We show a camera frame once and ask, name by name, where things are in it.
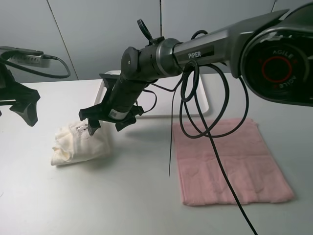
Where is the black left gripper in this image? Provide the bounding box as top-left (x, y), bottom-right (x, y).
top-left (0, 64), bottom-right (41, 127)

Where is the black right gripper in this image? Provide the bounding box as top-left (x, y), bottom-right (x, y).
top-left (79, 104), bottom-right (143, 136)

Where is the cream white towel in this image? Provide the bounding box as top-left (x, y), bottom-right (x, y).
top-left (50, 120), bottom-right (112, 166)

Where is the pink towel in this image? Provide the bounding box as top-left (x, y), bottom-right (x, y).
top-left (173, 118), bottom-right (294, 206)

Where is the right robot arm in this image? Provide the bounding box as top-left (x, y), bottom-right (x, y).
top-left (79, 3), bottom-right (313, 134)

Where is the white rectangular plastic tray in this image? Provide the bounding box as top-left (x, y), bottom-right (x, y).
top-left (94, 70), bottom-right (209, 119)

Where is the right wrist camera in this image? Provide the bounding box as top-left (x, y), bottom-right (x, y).
top-left (99, 71), bottom-right (120, 91)

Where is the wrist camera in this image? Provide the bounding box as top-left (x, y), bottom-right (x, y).
top-left (99, 71), bottom-right (120, 91)
top-left (0, 46), bottom-right (50, 68)

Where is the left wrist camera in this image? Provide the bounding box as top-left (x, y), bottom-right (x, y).
top-left (0, 46), bottom-right (50, 68)

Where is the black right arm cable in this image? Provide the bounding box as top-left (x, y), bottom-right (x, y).
top-left (136, 19), bottom-right (260, 235)

